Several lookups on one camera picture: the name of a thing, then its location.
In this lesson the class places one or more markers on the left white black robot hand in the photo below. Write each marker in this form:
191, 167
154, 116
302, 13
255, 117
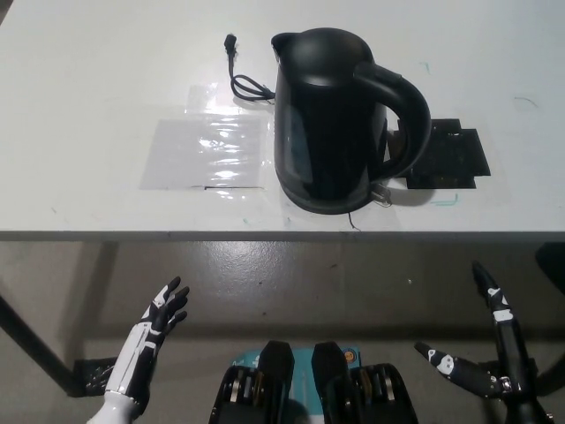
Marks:
141, 353

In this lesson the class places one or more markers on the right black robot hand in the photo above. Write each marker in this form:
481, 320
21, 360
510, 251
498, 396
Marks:
507, 353

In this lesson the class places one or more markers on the black electric kettle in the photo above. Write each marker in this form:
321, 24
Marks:
322, 132

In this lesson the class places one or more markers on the black table leg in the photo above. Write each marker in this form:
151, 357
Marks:
554, 377
39, 349

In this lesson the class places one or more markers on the dark object beside table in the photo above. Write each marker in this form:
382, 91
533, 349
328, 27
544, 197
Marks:
552, 265

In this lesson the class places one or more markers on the large clear plastic sheet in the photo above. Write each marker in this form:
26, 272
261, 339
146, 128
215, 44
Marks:
203, 152

